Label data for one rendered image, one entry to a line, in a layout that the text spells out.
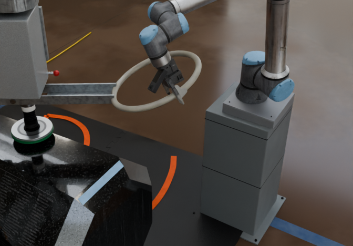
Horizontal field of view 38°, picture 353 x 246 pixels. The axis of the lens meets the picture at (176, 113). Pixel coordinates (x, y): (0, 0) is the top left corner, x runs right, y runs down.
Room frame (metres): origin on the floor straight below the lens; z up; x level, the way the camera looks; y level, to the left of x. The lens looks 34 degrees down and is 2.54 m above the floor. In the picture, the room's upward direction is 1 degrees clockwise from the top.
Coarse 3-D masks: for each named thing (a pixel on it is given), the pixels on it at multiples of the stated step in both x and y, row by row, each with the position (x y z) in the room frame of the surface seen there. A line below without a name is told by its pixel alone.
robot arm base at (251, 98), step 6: (240, 84) 2.57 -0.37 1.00; (240, 90) 2.54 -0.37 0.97; (246, 90) 2.51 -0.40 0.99; (252, 90) 2.50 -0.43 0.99; (258, 90) 2.51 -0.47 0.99; (240, 96) 2.52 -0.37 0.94; (246, 96) 2.50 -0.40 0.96; (252, 96) 2.49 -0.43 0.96; (258, 96) 2.50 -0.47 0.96; (264, 96) 2.52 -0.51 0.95; (246, 102) 2.49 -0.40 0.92; (252, 102) 2.49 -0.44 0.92; (258, 102) 2.49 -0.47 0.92
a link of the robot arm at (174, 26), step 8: (168, 16) 2.08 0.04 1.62; (176, 16) 2.07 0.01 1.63; (160, 24) 2.05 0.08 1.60; (168, 24) 2.03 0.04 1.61; (176, 24) 2.03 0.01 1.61; (184, 24) 2.04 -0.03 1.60; (168, 32) 2.01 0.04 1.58; (176, 32) 2.02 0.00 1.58; (184, 32) 2.05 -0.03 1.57; (168, 40) 2.00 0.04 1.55
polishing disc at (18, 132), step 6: (18, 120) 2.27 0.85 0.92; (42, 120) 2.27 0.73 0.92; (48, 120) 2.27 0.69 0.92; (18, 126) 2.21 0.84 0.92; (42, 126) 2.22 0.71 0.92; (48, 126) 2.22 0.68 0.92; (12, 132) 2.16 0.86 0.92; (18, 132) 2.16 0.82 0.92; (24, 132) 2.16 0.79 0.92; (30, 132) 2.16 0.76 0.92; (36, 132) 2.16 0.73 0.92; (42, 132) 2.16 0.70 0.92; (48, 132) 2.16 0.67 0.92; (18, 138) 2.11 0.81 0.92; (24, 138) 2.11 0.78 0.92; (30, 138) 2.11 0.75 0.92; (36, 138) 2.11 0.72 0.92; (42, 138) 2.13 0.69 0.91
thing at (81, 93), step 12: (48, 84) 2.26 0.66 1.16; (60, 84) 2.26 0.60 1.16; (72, 84) 2.26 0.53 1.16; (84, 84) 2.26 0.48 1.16; (96, 84) 2.26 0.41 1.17; (108, 84) 2.26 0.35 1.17; (48, 96) 2.15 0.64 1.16; (60, 96) 2.15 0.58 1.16; (72, 96) 2.15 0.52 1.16; (84, 96) 2.15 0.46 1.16; (96, 96) 2.15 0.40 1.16; (108, 96) 2.15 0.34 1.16
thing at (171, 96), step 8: (184, 56) 2.37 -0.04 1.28; (192, 56) 2.30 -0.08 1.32; (144, 64) 2.42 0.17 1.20; (200, 64) 2.20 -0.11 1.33; (128, 72) 2.37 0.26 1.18; (200, 72) 2.15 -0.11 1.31; (120, 80) 2.31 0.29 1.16; (192, 80) 2.07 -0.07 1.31; (112, 88) 2.25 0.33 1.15; (168, 96) 1.99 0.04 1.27; (112, 104) 2.11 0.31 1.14; (120, 104) 2.07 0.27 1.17; (152, 104) 1.97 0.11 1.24; (160, 104) 1.97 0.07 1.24
